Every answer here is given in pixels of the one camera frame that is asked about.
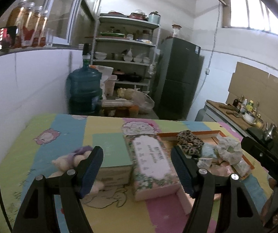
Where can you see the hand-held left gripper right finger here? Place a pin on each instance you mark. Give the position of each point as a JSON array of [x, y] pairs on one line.
[[182, 172]]

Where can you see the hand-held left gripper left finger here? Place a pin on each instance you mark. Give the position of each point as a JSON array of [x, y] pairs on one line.
[[91, 172]]

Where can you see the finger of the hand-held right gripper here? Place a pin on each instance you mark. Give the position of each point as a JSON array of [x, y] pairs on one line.
[[260, 151]]

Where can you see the leopard print scrunchie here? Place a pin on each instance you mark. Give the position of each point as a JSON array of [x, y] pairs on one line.
[[190, 143]]

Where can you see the white floral cloth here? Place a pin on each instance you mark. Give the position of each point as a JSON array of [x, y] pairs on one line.
[[228, 150]]

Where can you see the pink soft pad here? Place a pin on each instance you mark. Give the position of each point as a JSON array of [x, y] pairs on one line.
[[221, 169]]

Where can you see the shallow orange-rimmed cardboard box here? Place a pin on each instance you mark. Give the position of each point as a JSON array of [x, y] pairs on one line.
[[214, 137]]

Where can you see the person's right hand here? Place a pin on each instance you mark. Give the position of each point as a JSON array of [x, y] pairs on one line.
[[275, 213]]

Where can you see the beige plush toy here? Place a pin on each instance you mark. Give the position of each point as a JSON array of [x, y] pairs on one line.
[[97, 186]]

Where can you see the black induction cooker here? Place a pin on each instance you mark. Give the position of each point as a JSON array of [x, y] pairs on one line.
[[256, 133]]

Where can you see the pink and purple plush toy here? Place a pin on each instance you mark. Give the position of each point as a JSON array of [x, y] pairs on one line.
[[73, 160]]

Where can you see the steel kettle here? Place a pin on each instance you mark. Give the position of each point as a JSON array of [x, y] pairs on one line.
[[270, 130]]

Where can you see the small floral fabric pouch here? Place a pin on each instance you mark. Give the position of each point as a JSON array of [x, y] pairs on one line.
[[204, 163]]

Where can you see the flat mint green box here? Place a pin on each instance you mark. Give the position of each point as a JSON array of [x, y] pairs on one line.
[[112, 148]]

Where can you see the floral pink tissue box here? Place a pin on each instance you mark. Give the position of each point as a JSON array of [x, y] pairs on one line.
[[148, 160]]

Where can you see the white bowl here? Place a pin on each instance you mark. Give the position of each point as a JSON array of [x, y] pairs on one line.
[[249, 117]]

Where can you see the yellow capped bottle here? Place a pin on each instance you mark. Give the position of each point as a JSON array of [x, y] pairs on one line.
[[250, 105]]

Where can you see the wooden cutting board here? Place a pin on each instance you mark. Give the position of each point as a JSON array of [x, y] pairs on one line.
[[228, 112]]

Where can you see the colourful cartoon printed mat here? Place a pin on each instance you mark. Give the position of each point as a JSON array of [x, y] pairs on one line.
[[63, 126]]

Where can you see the dark sauce bottle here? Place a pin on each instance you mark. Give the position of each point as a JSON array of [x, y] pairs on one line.
[[237, 102]]

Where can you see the kitchen counter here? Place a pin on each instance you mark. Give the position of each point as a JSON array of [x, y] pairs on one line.
[[214, 116]]

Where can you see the flat box on floor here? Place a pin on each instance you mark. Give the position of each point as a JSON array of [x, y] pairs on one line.
[[117, 103]]

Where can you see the plastic bag with cabbage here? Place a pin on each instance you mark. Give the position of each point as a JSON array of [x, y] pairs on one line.
[[141, 100]]

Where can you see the blue water jug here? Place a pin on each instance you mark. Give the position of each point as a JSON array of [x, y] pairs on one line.
[[84, 87]]

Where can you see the beige plastic bin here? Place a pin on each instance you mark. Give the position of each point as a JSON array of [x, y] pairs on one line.
[[111, 85]]

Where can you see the dark green refrigerator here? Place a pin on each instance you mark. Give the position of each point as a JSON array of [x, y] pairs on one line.
[[177, 77]]

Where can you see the black water jug pump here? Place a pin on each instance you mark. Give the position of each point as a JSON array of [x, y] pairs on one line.
[[86, 53]]

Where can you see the white metal shelf rack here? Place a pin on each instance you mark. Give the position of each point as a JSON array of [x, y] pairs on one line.
[[126, 40]]

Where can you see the small barred window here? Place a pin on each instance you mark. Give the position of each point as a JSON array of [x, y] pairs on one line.
[[253, 12]]

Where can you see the drinking glass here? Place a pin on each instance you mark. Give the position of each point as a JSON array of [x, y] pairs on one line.
[[49, 38]]

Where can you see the glass jar with lid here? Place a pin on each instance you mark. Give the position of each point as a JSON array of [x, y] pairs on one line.
[[176, 31]]

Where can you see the amber liquid bottle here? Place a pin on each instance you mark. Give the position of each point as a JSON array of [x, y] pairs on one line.
[[16, 20], [28, 29], [38, 30], [44, 30]]

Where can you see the teal pot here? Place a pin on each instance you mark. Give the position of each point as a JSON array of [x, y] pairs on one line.
[[154, 17]]

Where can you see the white framed sliding window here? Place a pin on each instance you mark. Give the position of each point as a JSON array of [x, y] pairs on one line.
[[61, 12]]

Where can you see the red pot with glass lid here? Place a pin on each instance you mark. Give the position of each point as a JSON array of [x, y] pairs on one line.
[[138, 15]]

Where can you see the cardboard sheet on wall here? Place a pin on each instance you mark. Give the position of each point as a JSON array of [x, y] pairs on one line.
[[258, 85]]

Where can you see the wall socket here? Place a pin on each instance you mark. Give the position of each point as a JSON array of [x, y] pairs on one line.
[[208, 71]]

